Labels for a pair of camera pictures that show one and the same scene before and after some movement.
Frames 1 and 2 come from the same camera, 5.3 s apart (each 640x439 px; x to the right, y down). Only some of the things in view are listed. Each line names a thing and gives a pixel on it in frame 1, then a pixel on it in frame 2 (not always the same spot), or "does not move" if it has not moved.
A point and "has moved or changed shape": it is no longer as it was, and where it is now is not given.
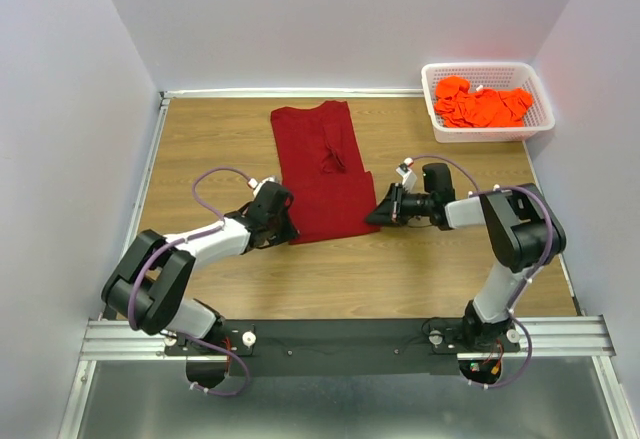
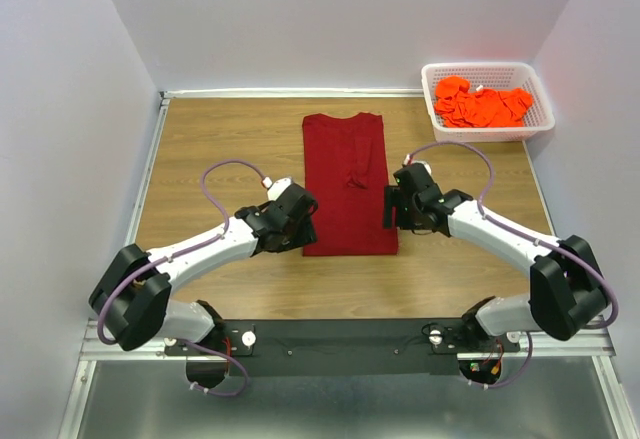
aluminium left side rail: [108, 311] does not move
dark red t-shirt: [321, 164] has moved or changed shape
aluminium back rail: [305, 92] does not move
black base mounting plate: [345, 347] does not move
